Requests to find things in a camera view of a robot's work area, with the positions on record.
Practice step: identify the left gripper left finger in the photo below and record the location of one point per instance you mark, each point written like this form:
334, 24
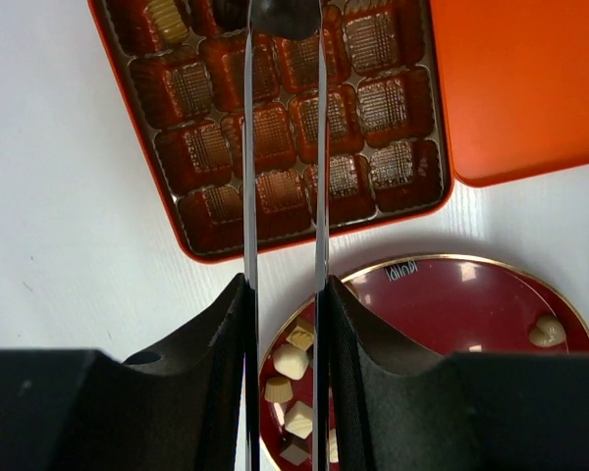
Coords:
172, 406

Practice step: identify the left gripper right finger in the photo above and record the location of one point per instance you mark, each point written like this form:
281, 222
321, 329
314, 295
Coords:
401, 406

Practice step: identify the tan patterned cube chocolate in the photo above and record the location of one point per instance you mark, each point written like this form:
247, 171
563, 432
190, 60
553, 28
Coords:
300, 334

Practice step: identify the tan ridged chocolate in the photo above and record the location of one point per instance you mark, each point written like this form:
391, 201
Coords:
168, 20

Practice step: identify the dark dome chocolate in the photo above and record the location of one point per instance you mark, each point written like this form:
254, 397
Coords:
289, 19

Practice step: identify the dark fluted chocolate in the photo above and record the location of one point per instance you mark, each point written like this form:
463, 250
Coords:
230, 14

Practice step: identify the white swirl oval chocolate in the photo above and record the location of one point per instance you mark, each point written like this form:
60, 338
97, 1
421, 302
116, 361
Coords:
333, 447

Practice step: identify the white square chocolate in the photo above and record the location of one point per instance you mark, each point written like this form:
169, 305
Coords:
299, 420

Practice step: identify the brown square chocolate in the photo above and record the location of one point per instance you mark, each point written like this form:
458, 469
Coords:
295, 450

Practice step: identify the white rounded triangle chocolate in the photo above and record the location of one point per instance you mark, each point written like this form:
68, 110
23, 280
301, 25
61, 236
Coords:
290, 361

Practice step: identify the tan fluted cup chocolate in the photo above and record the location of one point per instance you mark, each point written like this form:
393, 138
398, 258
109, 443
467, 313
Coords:
278, 389

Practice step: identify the tan heart chocolate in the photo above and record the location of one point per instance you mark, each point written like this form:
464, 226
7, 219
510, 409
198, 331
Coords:
547, 332

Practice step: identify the orange chocolate box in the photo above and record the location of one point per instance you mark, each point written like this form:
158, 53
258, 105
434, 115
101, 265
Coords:
386, 145

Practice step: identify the round red tray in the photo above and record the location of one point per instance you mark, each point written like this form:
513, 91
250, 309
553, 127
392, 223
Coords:
453, 304

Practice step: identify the orange box lid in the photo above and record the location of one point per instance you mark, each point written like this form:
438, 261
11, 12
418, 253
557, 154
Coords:
515, 83

